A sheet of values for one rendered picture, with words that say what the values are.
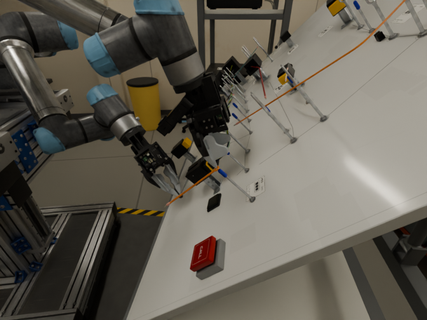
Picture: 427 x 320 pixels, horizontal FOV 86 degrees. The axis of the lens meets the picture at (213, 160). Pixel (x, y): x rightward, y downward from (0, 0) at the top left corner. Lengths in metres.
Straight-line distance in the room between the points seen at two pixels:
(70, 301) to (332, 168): 1.39
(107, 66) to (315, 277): 0.76
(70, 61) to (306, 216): 3.89
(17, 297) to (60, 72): 3.13
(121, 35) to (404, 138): 0.46
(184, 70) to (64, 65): 3.69
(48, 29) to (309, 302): 1.12
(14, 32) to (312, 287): 1.13
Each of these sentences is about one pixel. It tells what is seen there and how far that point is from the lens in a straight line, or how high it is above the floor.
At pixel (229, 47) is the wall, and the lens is 3.76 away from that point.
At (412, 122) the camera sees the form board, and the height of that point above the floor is 1.33.
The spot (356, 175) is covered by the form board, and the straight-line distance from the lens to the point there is 0.37.
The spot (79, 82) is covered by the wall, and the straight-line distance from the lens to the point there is 4.09.
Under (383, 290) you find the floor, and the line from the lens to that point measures 1.95.
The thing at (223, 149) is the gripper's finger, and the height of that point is 1.20.
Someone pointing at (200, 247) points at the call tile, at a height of 1.09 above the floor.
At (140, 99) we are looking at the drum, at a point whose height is 0.48.
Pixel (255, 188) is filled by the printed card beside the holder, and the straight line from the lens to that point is 0.49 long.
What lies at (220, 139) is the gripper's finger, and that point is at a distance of 0.57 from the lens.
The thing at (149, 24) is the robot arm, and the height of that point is 1.44.
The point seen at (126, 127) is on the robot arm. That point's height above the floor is 1.20.
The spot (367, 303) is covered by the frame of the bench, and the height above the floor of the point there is 0.80.
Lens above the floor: 1.46
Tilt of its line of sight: 33 degrees down
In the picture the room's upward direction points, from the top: straight up
